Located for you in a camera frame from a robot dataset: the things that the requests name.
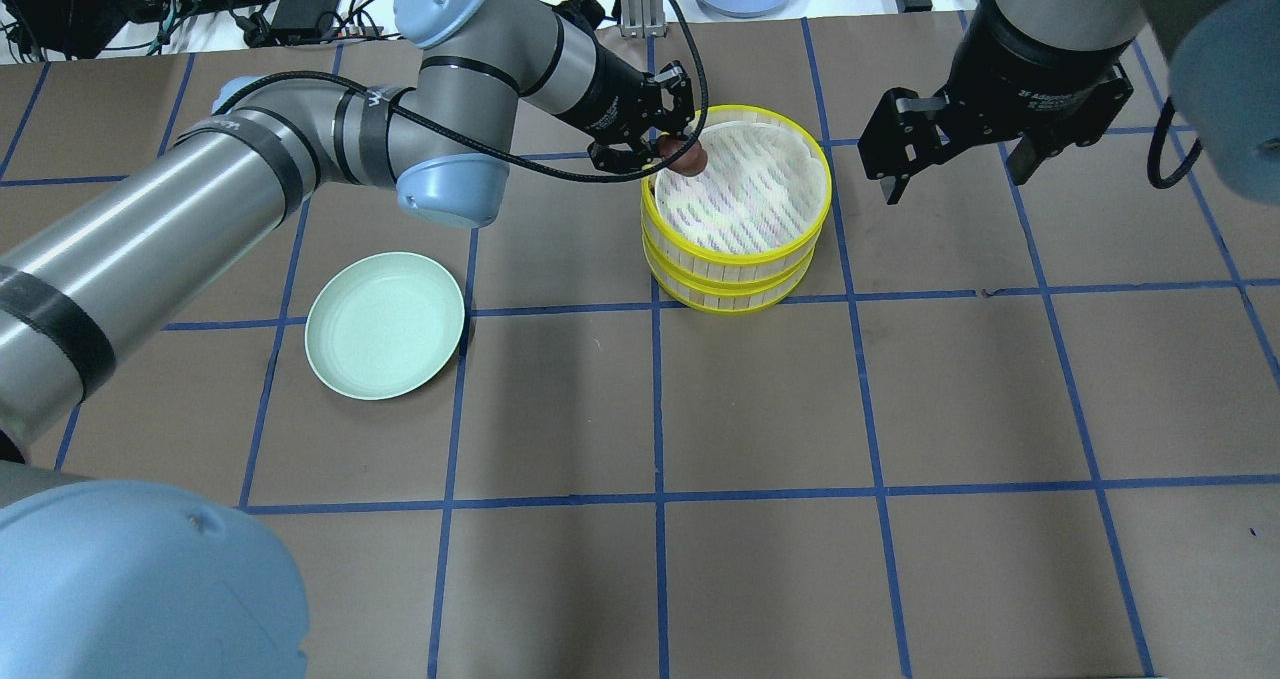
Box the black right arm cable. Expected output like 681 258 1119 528
1147 99 1206 191

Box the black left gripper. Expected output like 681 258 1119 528
580 61 698 174

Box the light green plate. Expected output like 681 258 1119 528
303 251 466 401

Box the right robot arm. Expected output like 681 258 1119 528
858 0 1279 205

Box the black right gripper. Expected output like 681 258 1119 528
858 61 1134 206

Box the yellow bamboo steamer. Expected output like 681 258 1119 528
643 243 815 316
641 104 833 266

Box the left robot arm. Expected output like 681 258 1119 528
1 0 709 678

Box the aluminium frame post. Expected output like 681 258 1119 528
618 0 669 40

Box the dark red bun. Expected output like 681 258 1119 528
655 135 708 177

